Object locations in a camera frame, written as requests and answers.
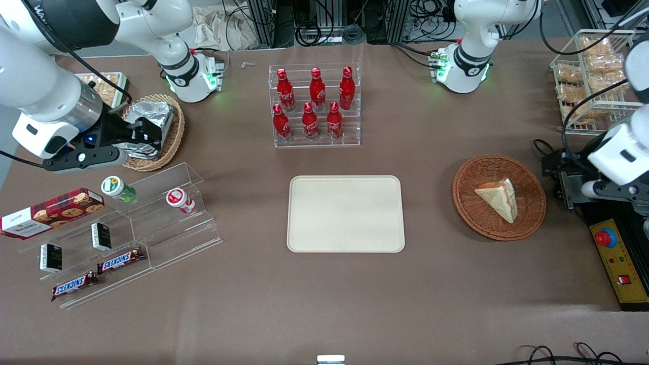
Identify light oval wicker basket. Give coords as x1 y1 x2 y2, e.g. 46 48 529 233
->
121 93 186 172

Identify clear snack bag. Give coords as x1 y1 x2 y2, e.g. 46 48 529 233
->
555 64 585 85
586 53 625 72
563 104 601 126
581 35 615 57
558 84 589 105
588 71 630 95

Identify clear acrylic bottle rack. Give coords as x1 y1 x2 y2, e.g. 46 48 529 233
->
268 63 362 149

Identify yellow control panel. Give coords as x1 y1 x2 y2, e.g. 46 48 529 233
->
589 218 649 305

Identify triangle sandwich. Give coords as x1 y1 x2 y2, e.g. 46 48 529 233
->
474 177 518 224

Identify red cola bottle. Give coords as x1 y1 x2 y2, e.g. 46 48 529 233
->
302 102 320 141
309 67 327 112
339 66 355 111
276 68 296 113
327 101 344 140
272 103 293 143

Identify black floor cables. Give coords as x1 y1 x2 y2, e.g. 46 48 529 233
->
506 342 649 365

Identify black machine base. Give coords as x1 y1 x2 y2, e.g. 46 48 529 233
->
577 193 649 311

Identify black metal bracket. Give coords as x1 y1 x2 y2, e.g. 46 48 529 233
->
558 173 585 210

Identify clear acrylic stepped shelf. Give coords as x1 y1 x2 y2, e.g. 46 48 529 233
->
19 162 224 310

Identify silver foil packet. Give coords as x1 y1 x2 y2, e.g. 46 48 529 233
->
113 142 164 161
124 100 176 133

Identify small black chocolate box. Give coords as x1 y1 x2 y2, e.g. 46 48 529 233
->
39 243 63 274
91 222 113 252

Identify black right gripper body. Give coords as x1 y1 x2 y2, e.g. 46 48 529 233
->
76 107 137 152

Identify aluminium frame rack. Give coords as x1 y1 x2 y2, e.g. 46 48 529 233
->
247 0 409 47

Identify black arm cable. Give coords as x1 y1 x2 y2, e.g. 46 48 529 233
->
561 79 632 150
23 0 133 111

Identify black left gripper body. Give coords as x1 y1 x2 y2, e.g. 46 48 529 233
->
556 147 595 178

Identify beige plastic tray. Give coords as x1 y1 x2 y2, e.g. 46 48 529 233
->
287 175 406 253

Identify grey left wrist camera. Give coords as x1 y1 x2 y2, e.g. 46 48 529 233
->
581 178 649 204

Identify clear box of crackers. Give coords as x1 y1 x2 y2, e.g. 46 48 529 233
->
75 71 130 110

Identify black camera cable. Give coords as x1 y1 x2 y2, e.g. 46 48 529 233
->
0 150 45 168

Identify white wire rack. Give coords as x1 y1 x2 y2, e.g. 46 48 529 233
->
550 29 645 137

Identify green small drink bottle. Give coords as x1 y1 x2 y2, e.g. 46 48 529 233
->
100 175 137 204

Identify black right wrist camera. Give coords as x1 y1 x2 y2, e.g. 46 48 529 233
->
43 146 128 174

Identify beige cloth bag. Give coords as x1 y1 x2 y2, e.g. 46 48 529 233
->
192 4 265 52

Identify Snickers chocolate bar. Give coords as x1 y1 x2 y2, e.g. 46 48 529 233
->
96 247 146 275
50 271 100 303

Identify red small drink bottle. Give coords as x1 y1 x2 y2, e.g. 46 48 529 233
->
166 187 196 215

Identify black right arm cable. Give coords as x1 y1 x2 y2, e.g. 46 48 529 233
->
23 0 133 111

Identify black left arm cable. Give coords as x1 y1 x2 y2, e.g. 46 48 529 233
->
561 79 632 150

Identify red tartan cookie box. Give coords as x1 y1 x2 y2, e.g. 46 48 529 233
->
0 187 106 240

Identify brown round wicker basket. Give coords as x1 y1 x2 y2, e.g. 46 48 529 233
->
452 154 547 242

